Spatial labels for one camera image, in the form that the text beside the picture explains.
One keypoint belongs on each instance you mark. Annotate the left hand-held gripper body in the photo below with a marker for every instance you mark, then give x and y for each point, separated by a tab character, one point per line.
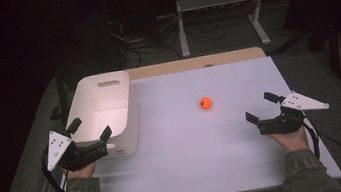
80	154

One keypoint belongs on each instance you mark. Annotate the person's left hand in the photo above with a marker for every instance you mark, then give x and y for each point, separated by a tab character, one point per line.
81	173

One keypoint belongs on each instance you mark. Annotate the white plastic bin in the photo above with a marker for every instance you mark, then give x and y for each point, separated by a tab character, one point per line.
109	104

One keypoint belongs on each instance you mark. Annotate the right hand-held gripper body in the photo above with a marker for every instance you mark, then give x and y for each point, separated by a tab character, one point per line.
282	124

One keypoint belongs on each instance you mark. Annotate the person's right hand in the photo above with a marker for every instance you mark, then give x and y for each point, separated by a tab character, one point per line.
292	142

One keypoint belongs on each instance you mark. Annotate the orange ball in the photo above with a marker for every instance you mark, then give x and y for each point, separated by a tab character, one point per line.
205	103

